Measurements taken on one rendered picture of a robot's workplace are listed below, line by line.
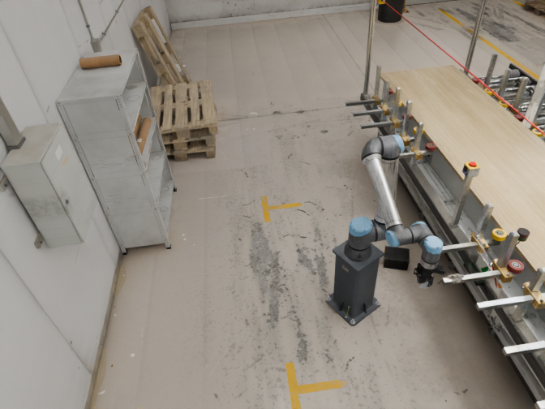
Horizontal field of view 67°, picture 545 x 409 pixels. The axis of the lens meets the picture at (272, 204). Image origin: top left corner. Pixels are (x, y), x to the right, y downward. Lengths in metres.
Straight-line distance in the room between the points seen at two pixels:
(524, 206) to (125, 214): 3.02
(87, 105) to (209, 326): 1.85
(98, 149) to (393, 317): 2.57
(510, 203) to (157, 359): 2.68
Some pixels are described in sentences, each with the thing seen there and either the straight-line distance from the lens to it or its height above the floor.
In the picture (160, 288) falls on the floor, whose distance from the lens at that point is 3.72.
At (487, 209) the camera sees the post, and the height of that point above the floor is 1.10.
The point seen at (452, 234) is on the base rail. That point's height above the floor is 0.69.
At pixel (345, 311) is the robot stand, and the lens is 3.35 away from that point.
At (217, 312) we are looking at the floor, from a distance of 3.44.
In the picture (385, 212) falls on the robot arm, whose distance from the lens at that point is 2.35.
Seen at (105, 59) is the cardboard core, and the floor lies 1.61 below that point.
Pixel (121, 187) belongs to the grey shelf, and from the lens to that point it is 3.57.
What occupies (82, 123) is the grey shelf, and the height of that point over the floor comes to 1.37.
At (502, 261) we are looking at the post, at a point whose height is 0.92.
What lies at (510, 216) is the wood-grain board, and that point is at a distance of 3.05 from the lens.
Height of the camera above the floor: 2.78
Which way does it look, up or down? 41 degrees down
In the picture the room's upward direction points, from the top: 5 degrees counter-clockwise
